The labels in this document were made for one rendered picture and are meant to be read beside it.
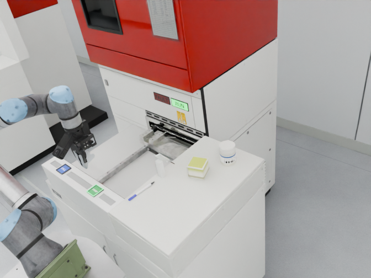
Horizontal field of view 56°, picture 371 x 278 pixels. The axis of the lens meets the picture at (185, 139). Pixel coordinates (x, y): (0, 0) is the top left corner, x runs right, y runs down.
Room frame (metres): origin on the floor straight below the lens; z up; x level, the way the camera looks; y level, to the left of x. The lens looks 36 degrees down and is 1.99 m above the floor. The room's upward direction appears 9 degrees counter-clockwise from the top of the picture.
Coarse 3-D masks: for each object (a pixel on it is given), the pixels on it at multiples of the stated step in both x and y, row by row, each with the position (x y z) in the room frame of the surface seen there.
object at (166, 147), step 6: (150, 138) 1.61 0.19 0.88; (144, 144) 1.59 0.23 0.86; (156, 144) 1.55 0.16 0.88; (162, 144) 1.54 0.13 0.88; (168, 144) 1.53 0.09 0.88; (174, 144) 1.52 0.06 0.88; (156, 150) 1.52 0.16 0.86; (162, 150) 1.48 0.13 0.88; (168, 150) 1.47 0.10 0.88; (174, 150) 1.47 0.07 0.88; (180, 150) 1.46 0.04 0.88; (168, 156) 1.45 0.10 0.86; (174, 156) 1.42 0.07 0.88
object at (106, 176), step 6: (138, 150) 1.56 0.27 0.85; (144, 150) 1.57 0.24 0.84; (132, 156) 1.51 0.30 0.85; (138, 156) 1.54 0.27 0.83; (120, 162) 1.48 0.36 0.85; (126, 162) 1.48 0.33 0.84; (114, 168) 1.43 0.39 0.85; (120, 168) 1.45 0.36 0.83; (108, 174) 1.40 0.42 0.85; (114, 174) 1.42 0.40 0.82; (102, 180) 1.37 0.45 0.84
